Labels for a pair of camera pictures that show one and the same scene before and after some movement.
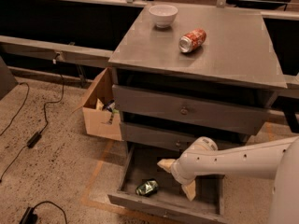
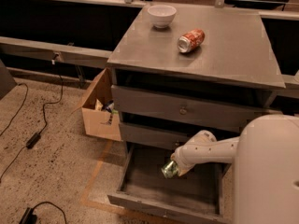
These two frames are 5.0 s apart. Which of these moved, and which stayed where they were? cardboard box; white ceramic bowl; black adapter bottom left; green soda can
Moved: green soda can
Stayed: cardboard box; black adapter bottom left; white ceramic bowl
